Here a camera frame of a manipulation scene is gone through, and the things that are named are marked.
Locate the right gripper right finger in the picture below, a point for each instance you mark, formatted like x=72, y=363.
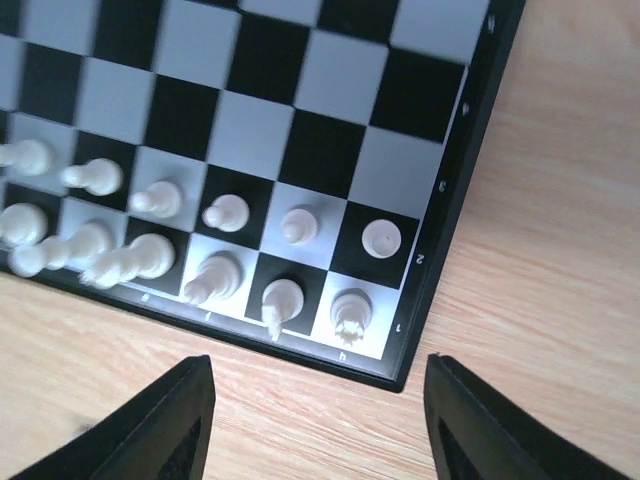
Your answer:
x=475, y=432

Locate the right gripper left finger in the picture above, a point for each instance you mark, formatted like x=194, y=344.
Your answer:
x=163, y=432

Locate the white pawn cluster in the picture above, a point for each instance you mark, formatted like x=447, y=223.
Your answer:
x=351, y=313

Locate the white piece cluster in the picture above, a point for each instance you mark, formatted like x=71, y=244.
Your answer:
x=381, y=239

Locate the black and silver chessboard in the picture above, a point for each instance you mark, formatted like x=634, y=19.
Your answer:
x=354, y=110

